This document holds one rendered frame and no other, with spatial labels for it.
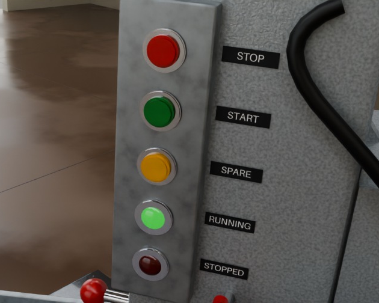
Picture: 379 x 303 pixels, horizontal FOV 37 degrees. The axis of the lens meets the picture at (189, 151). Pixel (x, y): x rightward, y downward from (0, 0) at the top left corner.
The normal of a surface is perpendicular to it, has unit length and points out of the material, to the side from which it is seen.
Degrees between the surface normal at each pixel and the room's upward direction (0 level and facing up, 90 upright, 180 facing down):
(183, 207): 90
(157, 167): 90
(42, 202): 0
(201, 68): 90
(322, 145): 90
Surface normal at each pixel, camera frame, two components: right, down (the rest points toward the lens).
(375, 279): -0.25, 0.36
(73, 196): 0.08, -0.91
